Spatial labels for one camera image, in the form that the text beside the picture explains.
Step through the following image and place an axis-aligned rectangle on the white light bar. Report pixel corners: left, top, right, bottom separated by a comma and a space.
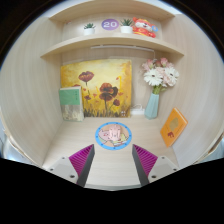
90, 45, 155, 53

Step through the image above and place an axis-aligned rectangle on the white power strip cable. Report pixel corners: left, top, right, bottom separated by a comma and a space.
130, 103, 144, 111

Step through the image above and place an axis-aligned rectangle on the pink computer mouse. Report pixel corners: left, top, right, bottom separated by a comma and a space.
101, 124, 122, 143

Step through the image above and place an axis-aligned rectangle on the yellow poppy painting canvas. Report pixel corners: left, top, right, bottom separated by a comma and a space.
60, 59, 133, 118

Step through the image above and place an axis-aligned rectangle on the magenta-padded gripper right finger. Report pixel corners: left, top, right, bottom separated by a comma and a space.
131, 143, 181, 188

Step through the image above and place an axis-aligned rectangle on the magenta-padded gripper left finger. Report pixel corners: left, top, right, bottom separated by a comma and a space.
45, 143, 96, 188

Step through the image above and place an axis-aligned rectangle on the pink and white flower bouquet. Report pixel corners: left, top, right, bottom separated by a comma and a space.
141, 57, 180, 95

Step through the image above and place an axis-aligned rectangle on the wooden shelf unit with ornaments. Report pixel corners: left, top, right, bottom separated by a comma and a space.
39, 0, 185, 62

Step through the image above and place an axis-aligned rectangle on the round cartoon print mouse pad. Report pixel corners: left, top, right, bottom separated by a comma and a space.
94, 121, 133, 151

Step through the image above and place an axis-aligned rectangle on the pale teal faceted vase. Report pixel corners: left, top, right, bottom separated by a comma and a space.
144, 92, 160, 120

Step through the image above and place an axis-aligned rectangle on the green cover book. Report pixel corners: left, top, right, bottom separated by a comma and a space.
59, 86, 85, 122

